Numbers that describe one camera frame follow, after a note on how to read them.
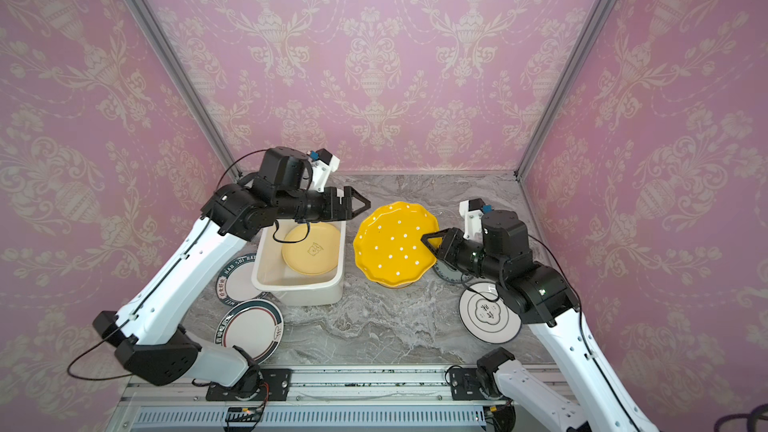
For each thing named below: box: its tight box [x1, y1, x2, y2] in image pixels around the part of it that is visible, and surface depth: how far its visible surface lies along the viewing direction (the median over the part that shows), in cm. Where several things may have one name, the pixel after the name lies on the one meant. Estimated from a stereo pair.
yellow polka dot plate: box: [353, 201, 439, 289], surface depth 66 cm
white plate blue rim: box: [459, 282, 523, 345], surface depth 85 cm
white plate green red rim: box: [214, 299, 284, 364], surface depth 85 cm
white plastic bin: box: [251, 220, 347, 306], surface depth 90 cm
